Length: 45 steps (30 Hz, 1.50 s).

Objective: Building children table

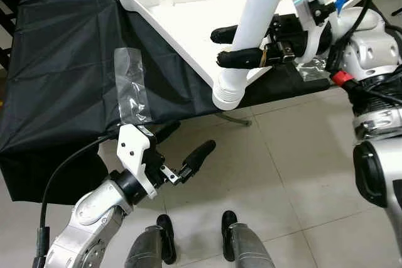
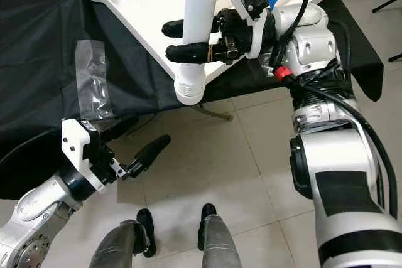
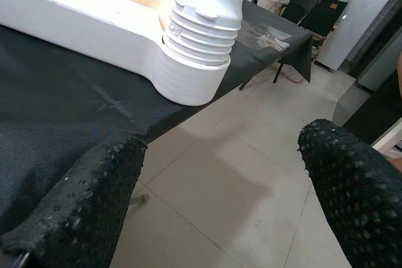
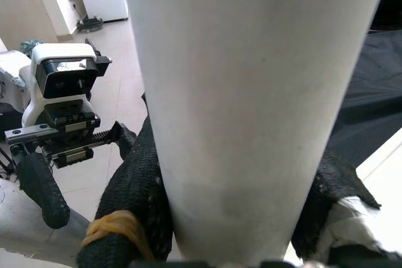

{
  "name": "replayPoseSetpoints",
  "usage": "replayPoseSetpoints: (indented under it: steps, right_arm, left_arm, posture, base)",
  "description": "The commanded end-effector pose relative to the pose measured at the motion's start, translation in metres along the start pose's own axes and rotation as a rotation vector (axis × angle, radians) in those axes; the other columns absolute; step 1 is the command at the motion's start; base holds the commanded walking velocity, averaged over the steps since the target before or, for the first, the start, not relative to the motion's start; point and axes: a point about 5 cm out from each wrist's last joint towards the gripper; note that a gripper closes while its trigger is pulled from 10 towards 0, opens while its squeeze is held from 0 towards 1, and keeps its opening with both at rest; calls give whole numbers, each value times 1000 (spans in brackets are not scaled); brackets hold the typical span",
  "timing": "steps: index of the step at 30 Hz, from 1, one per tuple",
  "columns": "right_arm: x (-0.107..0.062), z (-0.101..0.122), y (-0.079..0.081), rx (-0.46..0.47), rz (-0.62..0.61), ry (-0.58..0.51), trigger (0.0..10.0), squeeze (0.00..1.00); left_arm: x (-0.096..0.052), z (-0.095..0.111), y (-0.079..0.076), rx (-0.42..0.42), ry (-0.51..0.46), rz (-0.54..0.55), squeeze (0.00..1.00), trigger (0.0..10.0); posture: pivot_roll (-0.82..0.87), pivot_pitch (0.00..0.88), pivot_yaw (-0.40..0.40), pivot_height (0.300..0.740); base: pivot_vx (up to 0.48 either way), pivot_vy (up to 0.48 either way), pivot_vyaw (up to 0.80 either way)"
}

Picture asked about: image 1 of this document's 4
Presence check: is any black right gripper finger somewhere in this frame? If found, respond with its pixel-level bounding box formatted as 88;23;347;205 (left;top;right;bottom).
212;25;242;44
216;47;268;69

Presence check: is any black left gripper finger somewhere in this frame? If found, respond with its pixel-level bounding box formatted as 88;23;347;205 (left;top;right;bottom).
180;140;217;181
153;121;182;143

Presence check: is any clear tape patch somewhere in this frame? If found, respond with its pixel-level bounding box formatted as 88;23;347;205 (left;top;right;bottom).
114;47;153;126
295;55;337;83

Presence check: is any black tablecloth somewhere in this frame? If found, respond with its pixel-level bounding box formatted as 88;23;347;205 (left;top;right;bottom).
0;0;343;205

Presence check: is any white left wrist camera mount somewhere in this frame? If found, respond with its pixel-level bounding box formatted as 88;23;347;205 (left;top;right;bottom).
117;124;163;200

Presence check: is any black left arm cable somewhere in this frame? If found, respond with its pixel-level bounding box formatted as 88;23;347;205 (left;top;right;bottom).
33;131;123;268

